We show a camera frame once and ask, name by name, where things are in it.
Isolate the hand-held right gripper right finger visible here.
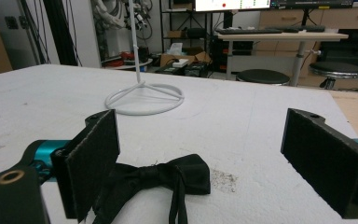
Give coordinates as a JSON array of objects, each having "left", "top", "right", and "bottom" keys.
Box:
[{"left": 280, "top": 107, "right": 358, "bottom": 220}]

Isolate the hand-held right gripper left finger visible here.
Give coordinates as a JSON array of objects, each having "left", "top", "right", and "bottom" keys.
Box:
[{"left": 49, "top": 108, "right": 121, "bottom": 224}]

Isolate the black bow tie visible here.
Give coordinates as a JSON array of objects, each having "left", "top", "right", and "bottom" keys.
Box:
[{"left": 92, "top": 153, "right": 212, "bottom": 224}]

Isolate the black round stool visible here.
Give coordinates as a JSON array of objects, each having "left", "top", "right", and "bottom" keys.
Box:
[
  {"left": 235, "top": 68, "right": 291, "bottom": 87},
  {"left": 309, "top": 61, "right": 358, "bottom": 91}
]

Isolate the cardboard box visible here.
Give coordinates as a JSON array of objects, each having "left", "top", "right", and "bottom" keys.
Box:
[{"left": 159, "top": 46, "right": 213, "bottom": 68}]

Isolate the wooden drawer cabinet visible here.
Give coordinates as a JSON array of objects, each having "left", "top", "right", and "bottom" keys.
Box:
[{"left": 255, "top": 7, "right": 358, "bottom": 78}]

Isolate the black keyboard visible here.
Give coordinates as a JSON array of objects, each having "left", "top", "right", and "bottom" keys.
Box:
[{"left": 215, "top": 27, "right": 283, "bottom": 35}]

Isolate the dark computer monitor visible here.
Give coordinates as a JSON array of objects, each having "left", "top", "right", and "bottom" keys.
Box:
[{"left": 269, "top": 0, "right": 354, "bottom": 10}]

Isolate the black metal shelf rack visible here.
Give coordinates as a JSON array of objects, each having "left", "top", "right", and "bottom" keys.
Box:
[{"left": 159, "top": 0, "right": 213, "bottom": 60}]

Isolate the white wire stand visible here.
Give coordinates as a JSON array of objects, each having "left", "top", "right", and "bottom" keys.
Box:
[{"left": 104, "top": 0, "right": 186, "bottom": 117}]

